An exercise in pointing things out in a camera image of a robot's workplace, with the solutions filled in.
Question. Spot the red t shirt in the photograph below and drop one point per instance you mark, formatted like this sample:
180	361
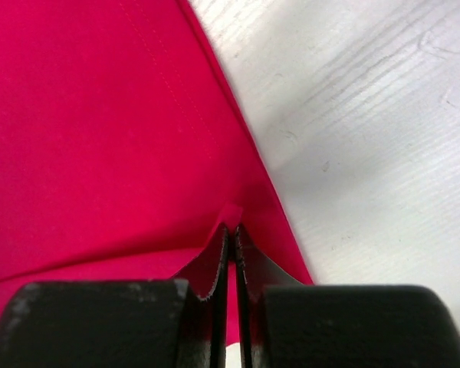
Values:
121	146

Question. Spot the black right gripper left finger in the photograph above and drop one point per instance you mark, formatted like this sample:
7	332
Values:
177	322

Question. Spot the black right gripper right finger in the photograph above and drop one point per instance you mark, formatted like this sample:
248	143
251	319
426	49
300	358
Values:
285	323

